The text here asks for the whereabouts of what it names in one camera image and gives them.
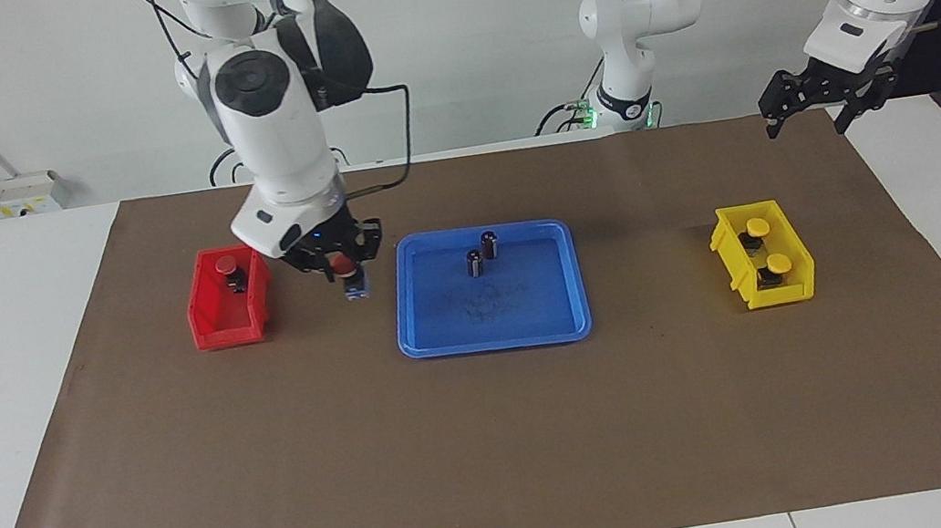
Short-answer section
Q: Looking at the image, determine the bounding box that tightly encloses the blue plastic tray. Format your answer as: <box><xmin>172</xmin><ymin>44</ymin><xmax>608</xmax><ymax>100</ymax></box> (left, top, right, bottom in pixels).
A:
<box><xmin>383</xmin><ymin>211</ymin><xmax>595</xmax><ymax>367</ymax></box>

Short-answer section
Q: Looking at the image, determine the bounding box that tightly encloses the red plastic bin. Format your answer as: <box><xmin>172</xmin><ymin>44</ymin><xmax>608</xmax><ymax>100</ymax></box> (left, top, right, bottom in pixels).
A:
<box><xmin>179</xmin><ymin>240</ymin><xmax>281</xmax><ymax>354</ymax></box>

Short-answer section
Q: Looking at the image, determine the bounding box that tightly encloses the yellow plastic bin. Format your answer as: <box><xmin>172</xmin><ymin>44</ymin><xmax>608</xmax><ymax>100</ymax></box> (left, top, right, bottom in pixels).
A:
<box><xmin>704</xmin><ymin>195</ymin><xmax>820</xmax><ymax>316</ymax></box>

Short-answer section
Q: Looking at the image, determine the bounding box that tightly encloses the yellow push button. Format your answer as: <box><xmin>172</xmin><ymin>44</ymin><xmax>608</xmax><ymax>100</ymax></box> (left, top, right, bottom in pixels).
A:
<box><xmin>736</xmin><ymin>216</ymin><xmax>774</xmax><ymax>254</ymax></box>
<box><xmin>753</xmin><ymin>251</ymin><xmax>796</xmax><ymax>289</ymax></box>

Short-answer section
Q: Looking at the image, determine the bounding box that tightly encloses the brown paper table mat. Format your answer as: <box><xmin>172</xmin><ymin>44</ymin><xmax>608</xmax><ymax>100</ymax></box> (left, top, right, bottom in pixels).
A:
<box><xmin>0</xmin><ymin>85</ymin><xmax>941</xmax><ymax>528</ymax></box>

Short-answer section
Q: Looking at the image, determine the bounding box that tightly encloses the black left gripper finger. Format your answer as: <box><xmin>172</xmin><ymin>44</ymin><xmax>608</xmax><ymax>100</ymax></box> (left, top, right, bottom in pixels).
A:
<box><xmin>760</xmin><ymin>86</ymin><xmax>799</xmax><ymax>141</ymax></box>
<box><xmin>831</xmin><ymin>93</ymin><xmax>876</xmax><ymax>136</ymax></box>

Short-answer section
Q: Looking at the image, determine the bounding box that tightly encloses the red push button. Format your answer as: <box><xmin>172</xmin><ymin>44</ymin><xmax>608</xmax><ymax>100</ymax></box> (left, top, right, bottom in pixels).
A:
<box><xmin>213</xmin><ymin>253</ymin><xmax>248</xmax><ymax>295</ymax></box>
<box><xmin>330</xmin><ymin>257</ymin><xmax>373</xmax><ymax>305</ymax></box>

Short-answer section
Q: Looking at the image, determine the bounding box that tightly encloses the white wall outlet box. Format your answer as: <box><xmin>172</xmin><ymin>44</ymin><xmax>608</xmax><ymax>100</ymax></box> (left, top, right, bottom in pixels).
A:
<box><xmin>0</xmin><ymin>169</ymin><xmax>70</xmax><ymax>221</ymax></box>

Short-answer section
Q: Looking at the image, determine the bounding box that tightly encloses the black base cable bundle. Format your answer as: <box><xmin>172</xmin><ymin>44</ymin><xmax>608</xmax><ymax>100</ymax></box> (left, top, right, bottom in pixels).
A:
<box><xmin>526</xmin><ymin>61</ymin><xmax>613</xmax><ymax>138</ymax></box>

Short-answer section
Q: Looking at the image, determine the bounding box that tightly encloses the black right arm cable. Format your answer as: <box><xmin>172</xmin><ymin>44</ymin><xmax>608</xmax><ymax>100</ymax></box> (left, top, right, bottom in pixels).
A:
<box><xmin>322</xmin><ymin>79</ymin><xmax>424</xmax><ymax>202</ymax></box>

